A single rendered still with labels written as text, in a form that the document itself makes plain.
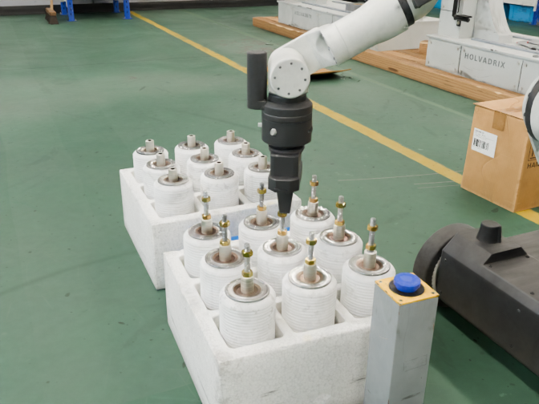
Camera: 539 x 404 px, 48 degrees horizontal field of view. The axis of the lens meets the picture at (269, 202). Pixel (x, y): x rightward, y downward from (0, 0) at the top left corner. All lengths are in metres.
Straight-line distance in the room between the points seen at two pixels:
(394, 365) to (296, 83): 0.46
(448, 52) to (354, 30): 2.72
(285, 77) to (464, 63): 2.70
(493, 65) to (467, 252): 2.21
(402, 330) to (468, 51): 2.78
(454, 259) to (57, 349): 0.86
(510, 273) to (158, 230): 0.77
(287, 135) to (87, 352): 0.64
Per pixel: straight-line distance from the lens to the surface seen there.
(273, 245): 1.17
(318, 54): 1.07
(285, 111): 1.01
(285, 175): 1.05
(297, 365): 1.06
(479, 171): 2.14
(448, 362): 1.33
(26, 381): 1.31
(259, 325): 1.01
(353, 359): 1.11
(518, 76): 3.34
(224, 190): 1.49
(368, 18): 1.02
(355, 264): 1.11
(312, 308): 1.04
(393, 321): 0.93
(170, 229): 1.45
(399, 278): 0.93
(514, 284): 1.26
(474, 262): 1.32
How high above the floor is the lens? 0.80
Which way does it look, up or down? 24 degrees down
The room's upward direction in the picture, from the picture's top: 1 degrees clockwise
